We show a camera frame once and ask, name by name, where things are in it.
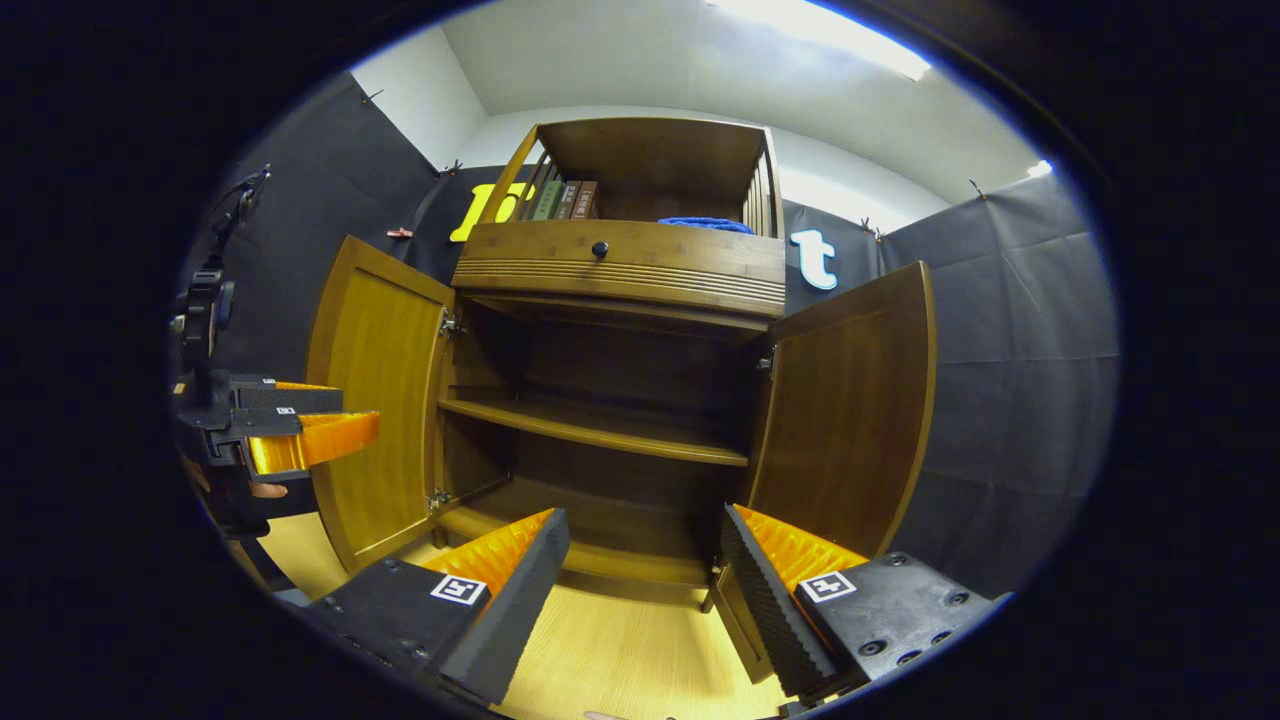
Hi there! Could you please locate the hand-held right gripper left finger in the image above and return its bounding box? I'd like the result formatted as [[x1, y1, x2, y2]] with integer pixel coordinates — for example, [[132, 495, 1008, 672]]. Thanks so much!
[[300, 507, 571, 706]]

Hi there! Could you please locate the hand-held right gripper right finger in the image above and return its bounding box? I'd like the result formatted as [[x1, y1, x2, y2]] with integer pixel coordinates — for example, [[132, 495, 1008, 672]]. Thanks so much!
[[720, 503, 1006, 706]]

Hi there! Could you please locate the wooden shoe cabinet door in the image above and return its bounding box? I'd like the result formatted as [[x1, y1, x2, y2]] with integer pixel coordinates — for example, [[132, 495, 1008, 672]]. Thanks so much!
[[703, 261, 938, 687], [305, 235, 457, 574]]

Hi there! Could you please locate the wooden double-door shoe cabinet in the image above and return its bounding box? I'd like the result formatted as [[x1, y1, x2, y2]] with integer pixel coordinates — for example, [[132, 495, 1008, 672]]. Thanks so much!
[[305, 117, 938, 687]]

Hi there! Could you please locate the wooden cabinet shelf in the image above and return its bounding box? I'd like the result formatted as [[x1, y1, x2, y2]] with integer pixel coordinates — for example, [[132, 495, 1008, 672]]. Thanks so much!
[[438, 390, 751, 468]]

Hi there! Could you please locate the black backdrop cloth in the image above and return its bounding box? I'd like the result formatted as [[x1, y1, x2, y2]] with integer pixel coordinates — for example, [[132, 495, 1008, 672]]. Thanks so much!
[[175, 72, 1121, 601]]

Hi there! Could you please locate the wooden drawer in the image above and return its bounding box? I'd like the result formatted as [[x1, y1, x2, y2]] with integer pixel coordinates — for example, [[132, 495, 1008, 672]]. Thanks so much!
[[452, 220, 788, 319]]

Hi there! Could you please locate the large ceiling light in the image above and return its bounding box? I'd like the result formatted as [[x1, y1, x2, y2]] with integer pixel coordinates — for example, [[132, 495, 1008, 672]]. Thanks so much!
[[705, 0, 933, 81]]

